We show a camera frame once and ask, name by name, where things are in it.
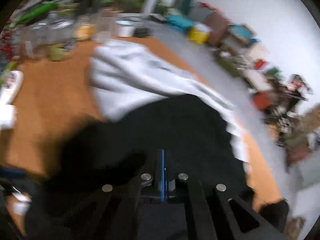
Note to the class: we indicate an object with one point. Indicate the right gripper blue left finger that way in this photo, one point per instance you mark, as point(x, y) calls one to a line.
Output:
point(129, 184)

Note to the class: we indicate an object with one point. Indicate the person left hand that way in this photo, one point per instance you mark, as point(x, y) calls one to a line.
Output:
point(17, 206)

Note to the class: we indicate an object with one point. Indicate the clear glass jar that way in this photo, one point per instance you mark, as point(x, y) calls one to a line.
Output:
point(39, 36)

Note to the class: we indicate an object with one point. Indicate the white plate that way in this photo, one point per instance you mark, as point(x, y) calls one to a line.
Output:
point(11, 87)

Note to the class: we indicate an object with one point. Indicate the orange paper bag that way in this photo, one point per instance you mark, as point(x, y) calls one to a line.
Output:
point(261, 101)

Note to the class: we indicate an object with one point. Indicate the white folded napkin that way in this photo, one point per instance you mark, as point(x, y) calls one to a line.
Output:
point(7, 117)

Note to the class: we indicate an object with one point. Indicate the teal storage box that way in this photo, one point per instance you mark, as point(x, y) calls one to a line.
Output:
point(179, 22)

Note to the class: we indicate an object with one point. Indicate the glass jar green label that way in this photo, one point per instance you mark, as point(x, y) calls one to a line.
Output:
point(62, 51)

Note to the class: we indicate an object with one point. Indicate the yellow shopping bag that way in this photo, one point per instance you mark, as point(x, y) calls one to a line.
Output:
point(199, 33)

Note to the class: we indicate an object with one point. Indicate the white enamel mug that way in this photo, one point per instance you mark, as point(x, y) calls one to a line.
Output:
point(126, 28)

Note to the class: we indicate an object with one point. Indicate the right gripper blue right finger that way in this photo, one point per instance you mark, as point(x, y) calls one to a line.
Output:
point(215, 211)

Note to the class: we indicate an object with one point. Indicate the brown suitcase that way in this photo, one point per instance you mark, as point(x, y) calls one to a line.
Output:
point(218, 25)

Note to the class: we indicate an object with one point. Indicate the black knit sweater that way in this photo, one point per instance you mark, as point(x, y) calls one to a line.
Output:
point(195, 137)

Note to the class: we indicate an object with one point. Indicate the light grey folded sweater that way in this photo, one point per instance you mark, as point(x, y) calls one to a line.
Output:
point(127, 75)

